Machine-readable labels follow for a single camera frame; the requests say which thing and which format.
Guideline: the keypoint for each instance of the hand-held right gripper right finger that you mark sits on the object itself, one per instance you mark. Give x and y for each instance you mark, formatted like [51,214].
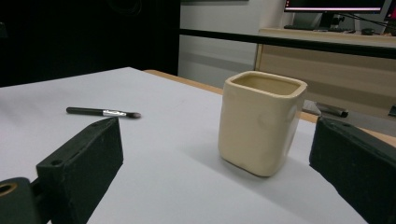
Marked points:
[358,158]

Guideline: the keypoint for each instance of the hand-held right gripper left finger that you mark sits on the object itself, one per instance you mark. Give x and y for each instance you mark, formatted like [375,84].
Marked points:
[81,161]

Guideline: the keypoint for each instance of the black makeup brush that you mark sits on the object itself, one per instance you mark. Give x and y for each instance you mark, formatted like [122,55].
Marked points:
[99,112]

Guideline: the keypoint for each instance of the cream square ceramic cup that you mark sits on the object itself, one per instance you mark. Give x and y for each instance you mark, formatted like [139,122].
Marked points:
[257,130]

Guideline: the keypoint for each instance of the wooden office desk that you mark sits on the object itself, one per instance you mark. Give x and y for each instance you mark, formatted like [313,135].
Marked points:
[330,68]

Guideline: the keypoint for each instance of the black curtain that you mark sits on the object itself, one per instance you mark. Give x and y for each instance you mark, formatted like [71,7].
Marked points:
[84,37]

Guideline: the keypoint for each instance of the black computer mouse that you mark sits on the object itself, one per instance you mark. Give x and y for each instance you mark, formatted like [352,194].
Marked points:
[368,31]

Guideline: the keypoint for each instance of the black keyboard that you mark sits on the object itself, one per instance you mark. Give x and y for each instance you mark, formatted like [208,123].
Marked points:
[314,28]

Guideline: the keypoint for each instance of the computer monitor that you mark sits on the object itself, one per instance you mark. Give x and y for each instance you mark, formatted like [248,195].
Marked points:
[334,6]

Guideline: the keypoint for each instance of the black horizontal rail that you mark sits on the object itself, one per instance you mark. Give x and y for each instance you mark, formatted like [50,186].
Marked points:
[280,39]

